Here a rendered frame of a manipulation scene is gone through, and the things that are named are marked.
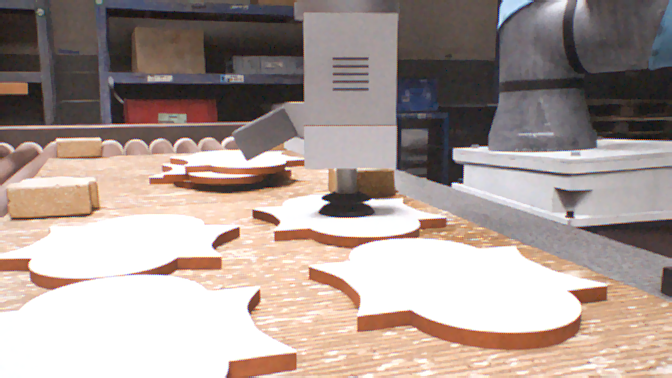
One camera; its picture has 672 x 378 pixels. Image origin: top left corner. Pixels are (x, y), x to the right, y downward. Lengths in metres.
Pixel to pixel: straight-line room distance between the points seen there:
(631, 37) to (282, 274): 0.62
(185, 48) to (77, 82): 1.01
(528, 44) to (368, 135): 0.52
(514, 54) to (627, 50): 0.15
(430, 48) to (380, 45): 5.58
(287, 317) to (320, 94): 0.18
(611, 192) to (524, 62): 0.22
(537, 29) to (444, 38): 5.17
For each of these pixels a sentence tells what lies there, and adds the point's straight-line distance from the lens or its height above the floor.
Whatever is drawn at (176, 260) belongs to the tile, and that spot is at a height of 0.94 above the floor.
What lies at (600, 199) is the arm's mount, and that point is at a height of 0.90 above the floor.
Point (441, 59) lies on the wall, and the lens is 6.05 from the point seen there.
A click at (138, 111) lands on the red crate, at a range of 4.72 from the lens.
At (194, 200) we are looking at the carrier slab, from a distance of 0.58.
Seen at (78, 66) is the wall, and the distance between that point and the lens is 5.40.
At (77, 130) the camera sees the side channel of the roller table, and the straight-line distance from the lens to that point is 1.41.
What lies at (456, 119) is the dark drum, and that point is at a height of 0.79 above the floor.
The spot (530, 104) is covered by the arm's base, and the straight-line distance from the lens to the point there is 0.91.
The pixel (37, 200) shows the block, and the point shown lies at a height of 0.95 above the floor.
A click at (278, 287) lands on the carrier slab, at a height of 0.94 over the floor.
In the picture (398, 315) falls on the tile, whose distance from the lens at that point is 0.28.
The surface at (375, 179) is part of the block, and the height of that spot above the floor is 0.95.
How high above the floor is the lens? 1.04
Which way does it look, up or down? 10 degrees down
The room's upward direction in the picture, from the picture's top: straight up
